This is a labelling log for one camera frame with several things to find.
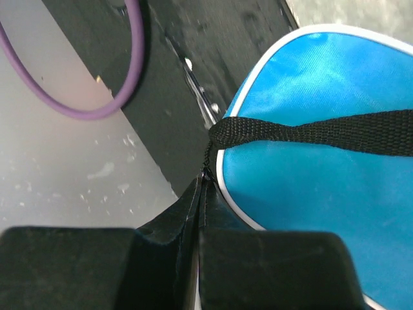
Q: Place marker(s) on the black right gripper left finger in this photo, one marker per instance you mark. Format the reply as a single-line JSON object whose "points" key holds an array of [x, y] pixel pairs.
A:
{"points": [[151, 267]]}

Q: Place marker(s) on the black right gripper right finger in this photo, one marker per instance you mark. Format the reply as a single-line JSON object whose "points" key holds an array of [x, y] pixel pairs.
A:
{"points": [[244, 268]]}

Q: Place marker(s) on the blue sport racket bag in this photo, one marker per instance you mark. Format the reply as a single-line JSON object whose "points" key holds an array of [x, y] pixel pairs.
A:
{"points": [[286, 156]]}

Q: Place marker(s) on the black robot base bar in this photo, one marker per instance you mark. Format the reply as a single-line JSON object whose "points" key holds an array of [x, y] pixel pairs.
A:
{"points": [[223, 40]]}

